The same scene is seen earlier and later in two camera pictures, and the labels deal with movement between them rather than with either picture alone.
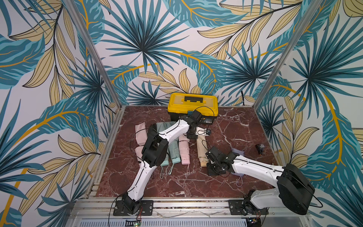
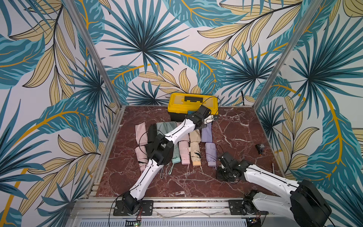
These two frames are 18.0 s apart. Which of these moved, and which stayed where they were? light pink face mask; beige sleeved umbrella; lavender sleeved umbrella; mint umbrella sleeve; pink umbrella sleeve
Moved: lavender sleeved umbrella; beige sleeved umbrella
Stayed: light pink face mask; mint umbrella sleeve; pink umbrella sleeve
